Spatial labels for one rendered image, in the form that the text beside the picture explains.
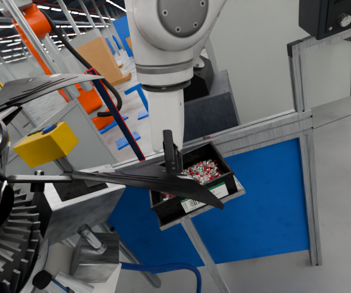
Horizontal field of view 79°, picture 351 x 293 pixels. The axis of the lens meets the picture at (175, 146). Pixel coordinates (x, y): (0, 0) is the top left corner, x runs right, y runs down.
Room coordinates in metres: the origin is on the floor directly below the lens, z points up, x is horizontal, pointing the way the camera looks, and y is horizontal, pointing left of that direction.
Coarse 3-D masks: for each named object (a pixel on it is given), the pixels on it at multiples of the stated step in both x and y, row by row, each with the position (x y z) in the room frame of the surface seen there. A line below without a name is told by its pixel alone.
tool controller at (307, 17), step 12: (300, 0) 0.56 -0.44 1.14; (312, 0) 0.51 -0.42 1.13; (324, 0) 0.47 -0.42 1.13; (336, 0) 0.46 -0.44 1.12; (348, 0) 0.46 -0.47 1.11; (300, 12) 0.57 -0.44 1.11; (312, 12) 0.51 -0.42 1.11; (324, 12) 0.47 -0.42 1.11; (336, 12) 0.47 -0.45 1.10; (348, 12) 0.46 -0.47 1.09; (300, 24) 0.57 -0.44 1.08; (312, 24) 0.51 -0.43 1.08; (324, 24) 0.48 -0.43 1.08; (336, 24) 0.47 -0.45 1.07; (348, 24) 0.47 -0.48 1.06; (312, 36) 0.52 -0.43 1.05; (324, 36) 0.49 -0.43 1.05
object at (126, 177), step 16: (80, 176) 0.24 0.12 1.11; (96, 176) 0.25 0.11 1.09; (112, 176) 0.26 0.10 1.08; (128, 176) 0.27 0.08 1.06; (144, 176) 0.29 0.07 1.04; (160, 176) 0.31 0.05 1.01; (176, 176) 0.33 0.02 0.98; (176, 192) 0.23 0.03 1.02; (192, 192) 0.25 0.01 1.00; (208, 192) 0.27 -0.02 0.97
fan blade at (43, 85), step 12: (12, 84) 0.55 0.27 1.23; (24, 84) 0.52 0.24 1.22; (36, 84) 0.47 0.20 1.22; (48, 84) 0.45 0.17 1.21; (60, 84) 0.44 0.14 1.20; (72, 84) 0.44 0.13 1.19; (0, 96) 0.49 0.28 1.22; (12, 96) 0.44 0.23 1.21; (24, 96) 0.38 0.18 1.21; (36, 96) 0.37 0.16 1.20; (0, 108) 0.36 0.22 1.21
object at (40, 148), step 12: (48, 132) 0.71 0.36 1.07; (60, 132) 0.73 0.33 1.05; (72, 132) 0.77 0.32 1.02; (24, 144) 0.71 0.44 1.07; (36, 144) 0.70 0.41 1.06; (48, 144) 0.69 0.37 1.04; (60, 144) 0.69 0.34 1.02; (72, 144) 0.74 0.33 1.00; (24, 156) 0.72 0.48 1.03; (36, 156) 0.71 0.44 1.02; (48, 156) 0.70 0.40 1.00; (60, 156) 0.69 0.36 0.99
